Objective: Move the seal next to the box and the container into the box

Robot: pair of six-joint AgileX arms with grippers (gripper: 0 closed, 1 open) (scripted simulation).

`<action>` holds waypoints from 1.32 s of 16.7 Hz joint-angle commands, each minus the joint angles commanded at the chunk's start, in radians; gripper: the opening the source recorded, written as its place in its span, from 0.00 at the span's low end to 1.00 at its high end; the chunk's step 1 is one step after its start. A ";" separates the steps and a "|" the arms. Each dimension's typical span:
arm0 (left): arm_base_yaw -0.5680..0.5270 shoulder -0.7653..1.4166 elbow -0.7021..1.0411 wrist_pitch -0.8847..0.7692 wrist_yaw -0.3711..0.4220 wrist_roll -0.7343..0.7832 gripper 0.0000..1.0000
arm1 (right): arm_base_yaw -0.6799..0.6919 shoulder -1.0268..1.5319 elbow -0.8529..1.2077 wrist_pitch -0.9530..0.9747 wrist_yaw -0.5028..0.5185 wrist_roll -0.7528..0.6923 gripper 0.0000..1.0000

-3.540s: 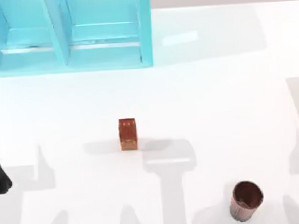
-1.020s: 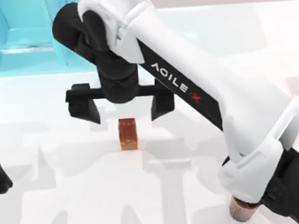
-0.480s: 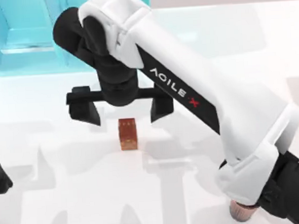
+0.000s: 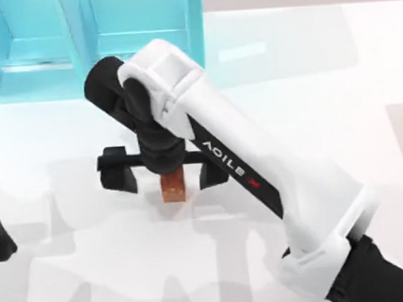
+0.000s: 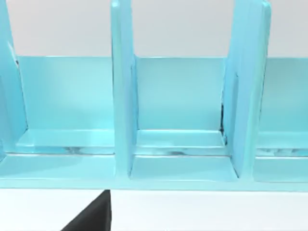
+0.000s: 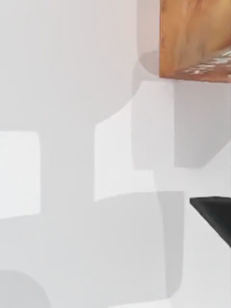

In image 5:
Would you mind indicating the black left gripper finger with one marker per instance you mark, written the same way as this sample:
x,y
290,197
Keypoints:
x,y
96,214

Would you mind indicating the light blue rack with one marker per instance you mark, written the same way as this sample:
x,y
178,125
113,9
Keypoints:
x,y
72,96

